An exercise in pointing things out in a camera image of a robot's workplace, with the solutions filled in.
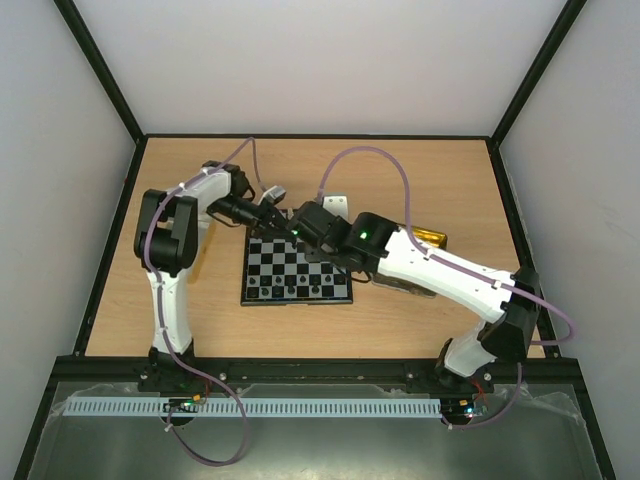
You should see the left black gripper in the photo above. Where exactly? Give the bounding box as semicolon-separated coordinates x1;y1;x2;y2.
211;196;294;240

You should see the black silver chess board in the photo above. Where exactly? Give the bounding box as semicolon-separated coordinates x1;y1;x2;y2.
240;233;353;307

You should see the silver gold tin lid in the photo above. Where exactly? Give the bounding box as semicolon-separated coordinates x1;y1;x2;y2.
188;222;216;284

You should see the gold tin with black pieces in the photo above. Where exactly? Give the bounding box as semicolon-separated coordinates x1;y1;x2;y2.
371;227;448;298

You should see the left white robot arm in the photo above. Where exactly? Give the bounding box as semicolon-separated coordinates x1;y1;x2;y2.
134;162;286;374

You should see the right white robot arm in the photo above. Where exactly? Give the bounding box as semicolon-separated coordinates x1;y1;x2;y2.
287;201;540;392

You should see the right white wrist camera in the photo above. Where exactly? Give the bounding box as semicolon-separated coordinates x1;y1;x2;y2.
322;194;349;220

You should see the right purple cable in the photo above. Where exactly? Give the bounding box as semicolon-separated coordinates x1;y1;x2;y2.
317;146;575;432

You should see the purple cable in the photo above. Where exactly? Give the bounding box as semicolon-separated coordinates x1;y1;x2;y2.
139;136;250;465
317;146;575;432

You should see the white slotted cable duct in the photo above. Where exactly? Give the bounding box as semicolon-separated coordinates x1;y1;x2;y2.
62;397;441;419

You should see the black aluminium frame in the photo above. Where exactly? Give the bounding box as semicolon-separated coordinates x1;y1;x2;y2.
9;0;617;480

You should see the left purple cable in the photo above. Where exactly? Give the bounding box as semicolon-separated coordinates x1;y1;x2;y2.
139;136;250;465

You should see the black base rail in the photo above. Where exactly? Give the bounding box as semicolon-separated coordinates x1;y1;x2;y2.
51;355;581;392

